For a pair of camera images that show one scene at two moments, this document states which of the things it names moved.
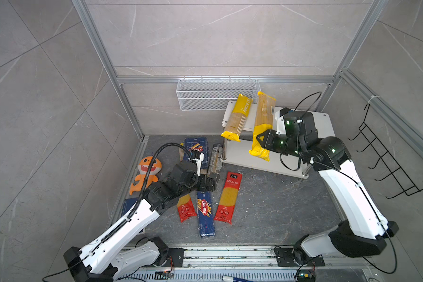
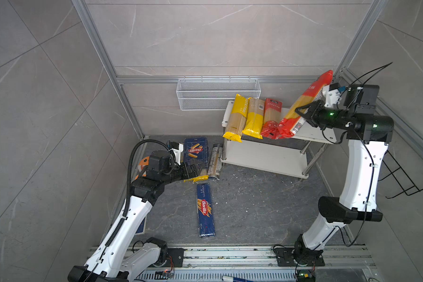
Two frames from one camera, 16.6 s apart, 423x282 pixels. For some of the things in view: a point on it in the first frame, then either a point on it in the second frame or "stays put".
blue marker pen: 234,279 stays put
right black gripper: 268,138 -> 312,113
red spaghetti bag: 186,208 -> 292,120
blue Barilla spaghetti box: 205,216 stays put
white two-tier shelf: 237,153 stays put
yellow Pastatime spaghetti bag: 237,120 stays put
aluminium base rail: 266,264 stays put
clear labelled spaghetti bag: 215,163 stays put
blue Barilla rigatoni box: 200,144 stays put
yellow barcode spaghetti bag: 264,115 -> 255,118
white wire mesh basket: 197,94 stays put
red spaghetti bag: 228,197 -> 272,114
